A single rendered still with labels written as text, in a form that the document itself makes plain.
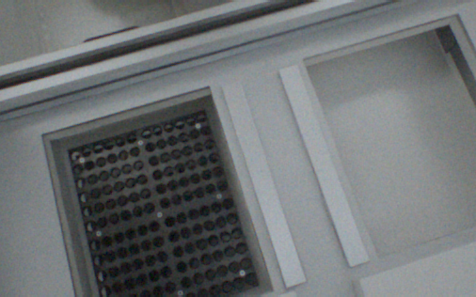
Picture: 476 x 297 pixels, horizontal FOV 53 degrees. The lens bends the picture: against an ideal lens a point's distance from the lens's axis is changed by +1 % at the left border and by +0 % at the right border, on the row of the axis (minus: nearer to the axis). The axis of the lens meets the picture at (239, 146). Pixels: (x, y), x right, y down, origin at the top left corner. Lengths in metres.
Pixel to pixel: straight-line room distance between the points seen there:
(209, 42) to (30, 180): 0.25
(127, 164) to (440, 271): 0.37
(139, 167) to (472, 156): 0.45
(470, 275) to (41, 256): 0.44
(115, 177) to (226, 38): 0.23
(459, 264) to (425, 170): 0.20
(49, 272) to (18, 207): 0.08
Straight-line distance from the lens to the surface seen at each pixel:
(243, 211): 0.64
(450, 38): 0.74
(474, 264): 0.54
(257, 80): 0.57
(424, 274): 0.52
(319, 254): 0.53
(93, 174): 0.61
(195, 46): 0.54
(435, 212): 0.69
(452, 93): 0.75
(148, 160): 0.60
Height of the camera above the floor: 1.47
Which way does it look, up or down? 75 degrees down
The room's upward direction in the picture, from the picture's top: 2 degrees counter-clockwise
